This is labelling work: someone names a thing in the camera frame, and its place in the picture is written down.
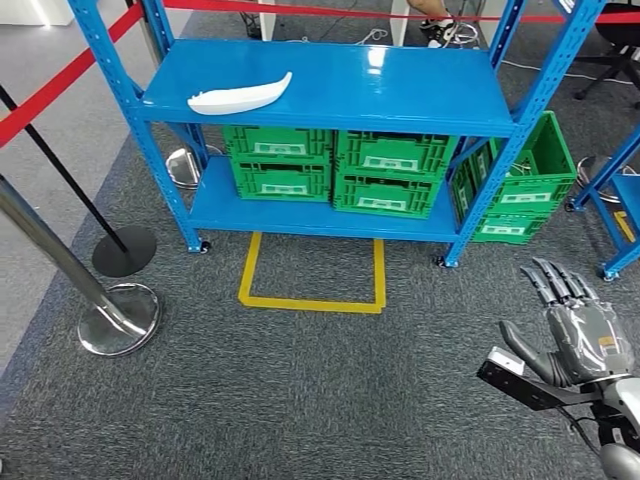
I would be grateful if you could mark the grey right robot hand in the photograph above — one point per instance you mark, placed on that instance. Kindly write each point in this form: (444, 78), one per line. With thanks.
(585, 338)

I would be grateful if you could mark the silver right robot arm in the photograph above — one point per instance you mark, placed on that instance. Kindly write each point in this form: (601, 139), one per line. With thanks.
(623, 424)

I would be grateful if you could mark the white plastic trim part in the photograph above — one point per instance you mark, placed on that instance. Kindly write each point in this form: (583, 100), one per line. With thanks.
(235, 99)

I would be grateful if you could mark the yellow floor tape square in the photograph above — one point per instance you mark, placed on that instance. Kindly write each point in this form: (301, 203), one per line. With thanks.
(625, 226)

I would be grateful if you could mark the black office chair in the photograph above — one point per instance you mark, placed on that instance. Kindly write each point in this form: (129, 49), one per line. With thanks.
(615, 60)

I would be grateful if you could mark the black stool chrome base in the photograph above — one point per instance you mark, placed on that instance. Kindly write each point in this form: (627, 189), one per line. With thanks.
(467, 33)

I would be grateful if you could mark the person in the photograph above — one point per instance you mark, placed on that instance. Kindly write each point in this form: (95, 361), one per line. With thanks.
(439, 30)

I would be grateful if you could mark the white desk panel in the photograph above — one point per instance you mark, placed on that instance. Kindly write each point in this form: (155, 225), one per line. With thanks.
(400, 20)
(267, 20)

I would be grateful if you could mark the wide red barrier belt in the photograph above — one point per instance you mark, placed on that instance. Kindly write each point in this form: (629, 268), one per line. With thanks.
(50, 89)

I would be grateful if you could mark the white lit display plinth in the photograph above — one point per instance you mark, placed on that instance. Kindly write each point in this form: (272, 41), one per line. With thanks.
(35, 10)

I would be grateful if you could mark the black stanchion post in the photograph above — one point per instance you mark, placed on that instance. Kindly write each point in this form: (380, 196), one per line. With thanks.
(125, 252)

